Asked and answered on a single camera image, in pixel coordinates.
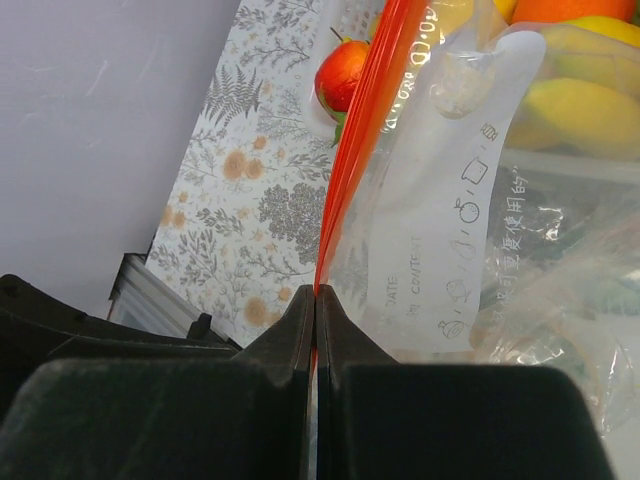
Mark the orange fruit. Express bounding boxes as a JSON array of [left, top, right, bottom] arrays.
[[510, 0, 638, 24]]

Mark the white plastic fruit basket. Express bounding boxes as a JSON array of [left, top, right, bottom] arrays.
[[303, 1, 639, 143]]

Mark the yellow banana bunch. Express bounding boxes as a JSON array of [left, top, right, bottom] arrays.
[[506, 16, 639, 162]]

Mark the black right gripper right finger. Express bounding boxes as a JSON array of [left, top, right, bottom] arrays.
[[316, 285, 614, 479]]

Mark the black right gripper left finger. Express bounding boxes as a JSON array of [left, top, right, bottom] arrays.
[[1, 286, 315, 479]]

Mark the clear zip top bag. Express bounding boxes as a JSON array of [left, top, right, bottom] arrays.
[[316, 1, 639, 432]]

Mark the floral tablecloth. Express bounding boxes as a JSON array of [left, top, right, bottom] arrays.
[[146, 1, 383, 345]]

